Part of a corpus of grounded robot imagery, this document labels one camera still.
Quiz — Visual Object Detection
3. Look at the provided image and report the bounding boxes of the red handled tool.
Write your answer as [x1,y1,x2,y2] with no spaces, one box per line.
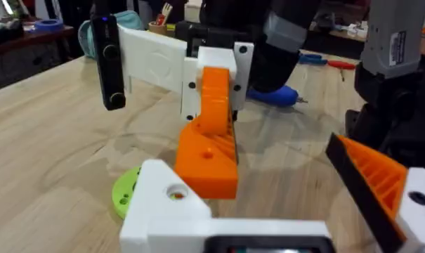
[327,60,357,82]

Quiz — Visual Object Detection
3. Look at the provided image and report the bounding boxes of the bare white left gripper left finger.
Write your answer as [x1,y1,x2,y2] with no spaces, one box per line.
[119,159,213,253]

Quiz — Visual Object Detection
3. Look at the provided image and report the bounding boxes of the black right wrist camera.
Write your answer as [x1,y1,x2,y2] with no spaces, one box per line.
[90,13,127,112]

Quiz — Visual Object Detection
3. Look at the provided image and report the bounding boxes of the finger of the white orange right gripper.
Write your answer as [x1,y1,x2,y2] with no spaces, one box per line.
[230,41,255,122]
[180,46,238,137]

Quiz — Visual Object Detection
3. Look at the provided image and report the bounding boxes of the white orange left gripper right finger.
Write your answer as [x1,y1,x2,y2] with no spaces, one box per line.
[325,132,425,253]

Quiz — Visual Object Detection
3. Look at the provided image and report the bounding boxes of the orange ribbed wedge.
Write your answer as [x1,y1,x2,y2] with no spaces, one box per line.
[173,117,240,200]

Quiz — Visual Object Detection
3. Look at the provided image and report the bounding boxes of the blue electric screwdriver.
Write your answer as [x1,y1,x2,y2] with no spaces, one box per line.
[246,84,308,108]

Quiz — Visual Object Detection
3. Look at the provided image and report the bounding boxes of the green disc with holes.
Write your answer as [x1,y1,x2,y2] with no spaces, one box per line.
[111,165,143,221]

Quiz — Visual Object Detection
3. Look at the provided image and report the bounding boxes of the blue tape roll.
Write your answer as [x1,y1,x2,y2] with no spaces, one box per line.
[34,18,65,33]

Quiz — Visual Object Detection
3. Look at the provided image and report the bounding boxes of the pale teal soft bag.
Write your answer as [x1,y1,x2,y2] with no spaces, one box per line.
[77,10,144,59]

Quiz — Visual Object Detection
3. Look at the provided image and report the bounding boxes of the dark wooden side table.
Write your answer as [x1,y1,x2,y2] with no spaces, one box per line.
[0,25,76,94]

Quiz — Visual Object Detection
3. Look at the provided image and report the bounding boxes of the wooden cup with cutlery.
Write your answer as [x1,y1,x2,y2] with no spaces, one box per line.
[148,2,175,37]

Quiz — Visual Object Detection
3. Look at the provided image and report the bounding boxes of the white parts heap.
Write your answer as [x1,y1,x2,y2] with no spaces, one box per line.
[346,20,370,39]

